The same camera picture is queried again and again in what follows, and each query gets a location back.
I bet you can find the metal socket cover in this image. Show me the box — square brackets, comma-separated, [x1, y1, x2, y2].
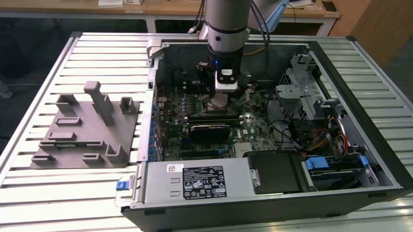
[240, 84, 255, 109]

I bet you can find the silver CPU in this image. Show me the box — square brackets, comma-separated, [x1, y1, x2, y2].
[210, 93, 228, 108]

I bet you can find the CPU socket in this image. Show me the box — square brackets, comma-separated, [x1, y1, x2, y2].
[200, 95, 235, 114]

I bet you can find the black RAM slot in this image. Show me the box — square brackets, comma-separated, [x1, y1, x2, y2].
[186, 115, 242, 121]
[182, 81, 216, 88]
[183, 87, 216, 95]

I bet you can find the silver drive cage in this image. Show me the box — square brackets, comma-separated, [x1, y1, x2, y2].
[274, 54, 345, 123]

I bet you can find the green motherboard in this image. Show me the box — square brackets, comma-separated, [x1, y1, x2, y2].
[153, 82, 291, 161]

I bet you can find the black graphics card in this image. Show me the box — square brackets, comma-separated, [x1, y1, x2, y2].
[188, 123, 231, 141]

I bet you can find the silver chipset heatsink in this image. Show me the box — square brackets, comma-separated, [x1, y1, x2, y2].
[234, 142, 252, 155]

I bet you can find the black expansion slot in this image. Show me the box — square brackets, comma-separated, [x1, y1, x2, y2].
[179, 149, 218, 160]

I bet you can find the wooden desk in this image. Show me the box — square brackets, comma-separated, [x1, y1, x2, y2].
[0, 0, 342, 37]

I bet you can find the wooden cabinet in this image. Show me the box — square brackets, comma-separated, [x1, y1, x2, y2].
[329, 0, 413, 71]

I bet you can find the black plastic shroud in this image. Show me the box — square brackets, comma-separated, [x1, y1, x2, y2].
[242, 149, 306, 196]

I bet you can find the hard disk in blue carrier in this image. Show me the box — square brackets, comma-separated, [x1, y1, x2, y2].
[302, 156, 363, 191]

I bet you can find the grey parts rack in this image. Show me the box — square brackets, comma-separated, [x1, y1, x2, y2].
[29, 81, 144, 173]

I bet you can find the silver power supply unit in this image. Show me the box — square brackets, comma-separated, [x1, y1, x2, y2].
[141, 159, 256, 205]

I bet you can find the green RAM stick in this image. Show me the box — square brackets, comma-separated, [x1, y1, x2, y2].
[53, 142, 88, 148]

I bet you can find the black PC case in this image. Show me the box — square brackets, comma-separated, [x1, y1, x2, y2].
[113, 36, 413, 232]

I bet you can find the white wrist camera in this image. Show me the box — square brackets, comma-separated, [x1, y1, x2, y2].
[214, 68, 242, 93]

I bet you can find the cable with clear plug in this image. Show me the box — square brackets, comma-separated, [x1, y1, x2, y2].
[187, 0, 207, 34]

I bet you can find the orange yellow wire bundle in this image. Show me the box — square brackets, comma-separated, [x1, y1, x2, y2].
[300, 115, 353, 158]

